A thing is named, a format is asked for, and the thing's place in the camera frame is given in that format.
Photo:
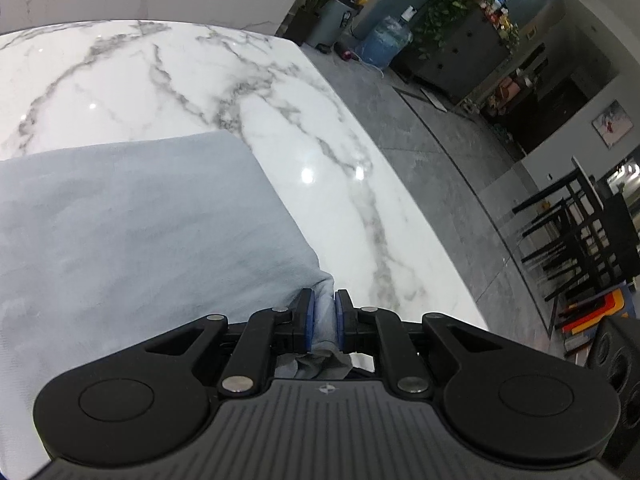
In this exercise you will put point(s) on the dark red hair dryer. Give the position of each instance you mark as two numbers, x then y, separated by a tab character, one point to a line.
344	50

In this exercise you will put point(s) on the grey knit sweater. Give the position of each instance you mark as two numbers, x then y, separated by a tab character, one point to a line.
125	235

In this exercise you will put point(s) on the row of small colourful bottles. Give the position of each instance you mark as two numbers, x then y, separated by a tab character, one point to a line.
497	10

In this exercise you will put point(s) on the framed wall picture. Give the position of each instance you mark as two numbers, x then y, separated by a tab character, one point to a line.
612	124

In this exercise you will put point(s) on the black speaker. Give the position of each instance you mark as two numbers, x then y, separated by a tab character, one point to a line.
617	370

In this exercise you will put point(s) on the dark dining table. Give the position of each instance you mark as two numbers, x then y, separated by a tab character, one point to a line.
622	230

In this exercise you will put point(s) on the orange yellow plastic stool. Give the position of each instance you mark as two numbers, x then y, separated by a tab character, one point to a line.
595	317

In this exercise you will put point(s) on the dark shelf with items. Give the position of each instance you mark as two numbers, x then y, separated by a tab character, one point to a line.
515	90

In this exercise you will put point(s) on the white flat board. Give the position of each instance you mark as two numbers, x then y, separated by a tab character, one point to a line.
434	99

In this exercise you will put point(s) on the large water bottle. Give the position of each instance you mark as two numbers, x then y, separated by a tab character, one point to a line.
385	42

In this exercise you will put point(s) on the black dining chair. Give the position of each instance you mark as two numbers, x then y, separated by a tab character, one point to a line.
575	255
555	195

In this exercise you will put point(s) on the potted long-leaf plant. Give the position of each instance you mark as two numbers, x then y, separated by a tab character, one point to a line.
302	27

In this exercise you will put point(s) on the grey drawer cabinet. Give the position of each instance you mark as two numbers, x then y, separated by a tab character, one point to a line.
460	55

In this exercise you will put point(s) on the grey trash can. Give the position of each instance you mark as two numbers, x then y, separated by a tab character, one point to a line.
332	22

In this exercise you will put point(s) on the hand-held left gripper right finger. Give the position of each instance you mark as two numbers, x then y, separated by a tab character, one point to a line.
340	320

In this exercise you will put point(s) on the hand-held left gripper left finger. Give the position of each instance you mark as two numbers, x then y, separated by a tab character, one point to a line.
310	320

